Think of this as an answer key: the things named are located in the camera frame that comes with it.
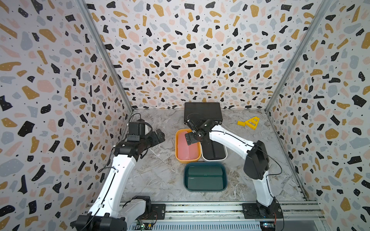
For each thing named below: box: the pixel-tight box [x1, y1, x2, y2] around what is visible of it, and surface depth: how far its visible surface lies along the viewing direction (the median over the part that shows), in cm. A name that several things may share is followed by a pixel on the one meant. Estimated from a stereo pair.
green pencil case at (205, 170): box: [187, 166, 223, 175], surface depth 86 cm
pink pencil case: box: [177, 131, 199, 161], surface depth 94 cm
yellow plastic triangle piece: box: [237, 116, 260, 130], surface depth 115 cm
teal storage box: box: [183, 161, 228, 193], surface depth 82 cm
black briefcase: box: [183, 102, 223, 125], surface depth 123 cm
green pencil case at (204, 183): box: [187, 176, 224, 191], surface depth 81 cm
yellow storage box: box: [175, 128, 202, 164], surface depth 93 cm
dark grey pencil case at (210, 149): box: [200, 139, 220, 160], surface depth 92 cm
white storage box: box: [200, 139, 228, 162], surface depth 90 cm
